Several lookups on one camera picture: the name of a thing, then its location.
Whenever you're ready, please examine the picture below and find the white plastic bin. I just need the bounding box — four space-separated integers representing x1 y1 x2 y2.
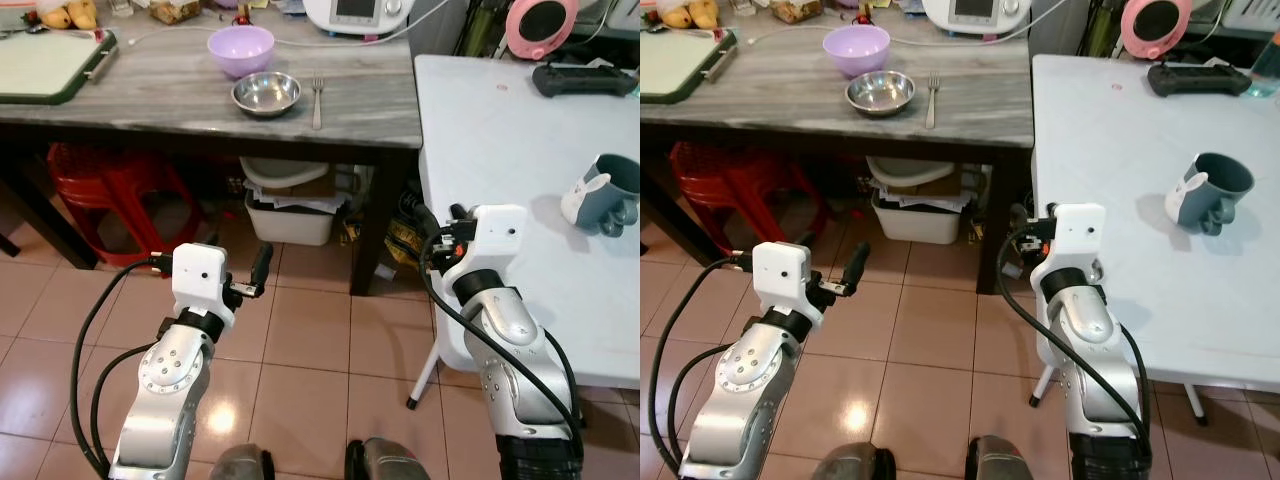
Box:
868 157 967 245
240 157 337 247

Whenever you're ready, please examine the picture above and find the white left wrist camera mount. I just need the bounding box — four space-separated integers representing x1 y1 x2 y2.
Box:
172 243 230 322
752 242 810 323

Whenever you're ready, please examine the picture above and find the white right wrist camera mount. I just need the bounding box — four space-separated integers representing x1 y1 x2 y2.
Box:
440 204 529 292
1028 203 1106 292

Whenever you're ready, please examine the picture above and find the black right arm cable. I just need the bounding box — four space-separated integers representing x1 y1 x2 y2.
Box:
420 228 584 453
995 228 1151 443

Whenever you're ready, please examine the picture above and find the grey mug with white rabbit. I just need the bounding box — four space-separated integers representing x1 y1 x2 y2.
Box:
560 153 641 238
1165 152 1255 237

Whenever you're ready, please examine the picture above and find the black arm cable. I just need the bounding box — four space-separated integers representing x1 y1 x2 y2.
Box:
420 228 584 453
995 228 1151 443
70 257 179 476
90 342 159 473
648 257 757 476
666 342 739 471

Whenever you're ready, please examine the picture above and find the green rimmed tray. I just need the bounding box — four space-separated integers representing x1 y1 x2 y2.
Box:
0 30 119 106
640 30 737 106

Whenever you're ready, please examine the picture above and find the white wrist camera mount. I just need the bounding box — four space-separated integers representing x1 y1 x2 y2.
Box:
172 243 230 322
1028 203 1106 292
752 242 810 323
440 204 529 292

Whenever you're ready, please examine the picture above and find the grey top dark wooden table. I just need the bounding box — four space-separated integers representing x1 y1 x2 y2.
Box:
0 22 424 297
640 22 1036 297

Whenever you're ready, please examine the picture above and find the white folding table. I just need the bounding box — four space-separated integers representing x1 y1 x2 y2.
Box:
406 55 641 412
1028 54 1280 427

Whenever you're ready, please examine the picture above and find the pink round device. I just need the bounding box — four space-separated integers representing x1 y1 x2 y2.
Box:
505 0 579 61
1120 0 1193 59

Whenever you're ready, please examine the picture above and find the purple plastic bowl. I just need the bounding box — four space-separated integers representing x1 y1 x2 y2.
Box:
207 26 276 80
822 25 891 79

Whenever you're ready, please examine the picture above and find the red plastic stool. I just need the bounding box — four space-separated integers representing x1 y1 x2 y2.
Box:
670 142 816 264
47 142 201 267

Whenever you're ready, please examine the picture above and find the clear teal plastic bottle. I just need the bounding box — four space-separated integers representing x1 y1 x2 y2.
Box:
1248 30 1280 98

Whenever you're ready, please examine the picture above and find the stainless steel bowl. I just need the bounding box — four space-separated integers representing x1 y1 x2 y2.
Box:
232 71 302 119
845 70 915 118

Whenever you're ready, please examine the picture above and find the white kitchen appliance with screen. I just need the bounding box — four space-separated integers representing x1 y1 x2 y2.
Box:
303 0 419 39
920 0 1032 37

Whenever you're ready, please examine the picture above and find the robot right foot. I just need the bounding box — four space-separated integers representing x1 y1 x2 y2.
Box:
965 436 1037 480
345 437 431 480

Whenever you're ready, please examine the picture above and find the black handheld controller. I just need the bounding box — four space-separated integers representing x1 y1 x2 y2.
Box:
532 62 638 99
1147 62 1254 99

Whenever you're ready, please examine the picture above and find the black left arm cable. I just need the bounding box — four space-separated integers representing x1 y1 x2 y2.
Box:
90 342 159 473
648 257 757 476
666 342 739 471
70 257 179 476

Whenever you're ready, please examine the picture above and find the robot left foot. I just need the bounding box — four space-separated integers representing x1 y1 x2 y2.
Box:
820 444 897 480
210 444 277 480

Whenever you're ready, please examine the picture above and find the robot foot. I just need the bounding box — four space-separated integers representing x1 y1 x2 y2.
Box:
965 436 1037 480
210 444 277 480
820 444 897 480
345 437 431 480

